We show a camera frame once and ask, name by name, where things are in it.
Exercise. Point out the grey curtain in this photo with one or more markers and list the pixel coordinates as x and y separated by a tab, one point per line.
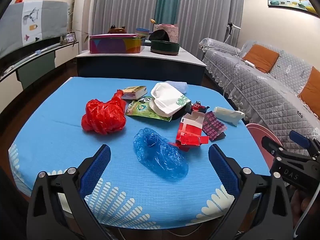
207	12
120	5

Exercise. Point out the orange cushion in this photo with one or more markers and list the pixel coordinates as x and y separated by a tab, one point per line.
261	57
311	92

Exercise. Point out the dark television stand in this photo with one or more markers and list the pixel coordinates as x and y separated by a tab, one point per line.
35	67

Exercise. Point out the brown teapot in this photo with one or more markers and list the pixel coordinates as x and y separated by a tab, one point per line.
116	30

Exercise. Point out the white paper lunch box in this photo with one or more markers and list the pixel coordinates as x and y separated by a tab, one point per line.
166	97

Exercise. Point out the white power strip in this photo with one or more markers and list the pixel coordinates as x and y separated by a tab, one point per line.
248	63

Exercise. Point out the white phone stand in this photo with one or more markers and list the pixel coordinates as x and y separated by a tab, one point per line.
231	28

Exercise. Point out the grey quilted sofa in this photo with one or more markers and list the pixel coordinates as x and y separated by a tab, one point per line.
262	90

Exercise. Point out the teal curtain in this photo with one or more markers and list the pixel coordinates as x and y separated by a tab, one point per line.
166	2

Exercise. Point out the white top coffee table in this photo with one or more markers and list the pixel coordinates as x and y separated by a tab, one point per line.
140	66

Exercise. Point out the small photo frame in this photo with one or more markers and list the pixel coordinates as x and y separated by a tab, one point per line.
70	37

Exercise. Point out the small yellow box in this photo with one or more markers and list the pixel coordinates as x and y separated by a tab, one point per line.
135	92

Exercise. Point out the red carton box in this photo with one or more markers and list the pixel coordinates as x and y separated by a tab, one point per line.
191	130

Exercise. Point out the black hat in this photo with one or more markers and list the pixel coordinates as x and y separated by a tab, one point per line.
160	35

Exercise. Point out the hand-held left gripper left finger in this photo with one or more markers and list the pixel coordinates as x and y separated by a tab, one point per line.
98	168

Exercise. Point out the purple patterned wrapper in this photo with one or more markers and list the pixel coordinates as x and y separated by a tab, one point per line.
213	126

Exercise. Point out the blue plastic bag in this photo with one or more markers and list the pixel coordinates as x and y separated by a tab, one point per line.
160	152

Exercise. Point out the framed landscape picture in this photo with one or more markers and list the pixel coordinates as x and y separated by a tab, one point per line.
290	0

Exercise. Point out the dark green round tin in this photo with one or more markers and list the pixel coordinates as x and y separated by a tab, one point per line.
165	47

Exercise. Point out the crumpled white tissue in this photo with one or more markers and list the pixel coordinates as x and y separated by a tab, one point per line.
178	86
228	115

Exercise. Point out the stack of coloured bowls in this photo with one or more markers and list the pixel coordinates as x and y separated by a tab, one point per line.
142	32

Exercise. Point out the green snack pouch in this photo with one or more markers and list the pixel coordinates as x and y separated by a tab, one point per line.
140	110

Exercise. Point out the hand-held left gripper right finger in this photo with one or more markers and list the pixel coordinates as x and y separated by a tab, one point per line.
222	171

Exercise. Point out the colourful tin box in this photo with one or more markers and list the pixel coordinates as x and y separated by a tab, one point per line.
112	45

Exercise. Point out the person's right hand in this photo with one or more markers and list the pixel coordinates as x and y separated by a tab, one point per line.
303	206

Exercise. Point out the pink patterned bag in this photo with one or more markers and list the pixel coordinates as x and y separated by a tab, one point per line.
173	33

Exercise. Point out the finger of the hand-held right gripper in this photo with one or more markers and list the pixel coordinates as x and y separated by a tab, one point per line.
299	138
270	145

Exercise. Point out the white standing air conditioner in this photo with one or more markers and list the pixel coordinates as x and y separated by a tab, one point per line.
83	12

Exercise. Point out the pink plastic basin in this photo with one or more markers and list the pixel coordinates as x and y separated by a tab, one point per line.
255	136

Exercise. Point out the grey cloth television cover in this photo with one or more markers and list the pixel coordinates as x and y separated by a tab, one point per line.
15	27

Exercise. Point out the red plastic bag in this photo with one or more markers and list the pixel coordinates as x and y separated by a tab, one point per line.
103	115

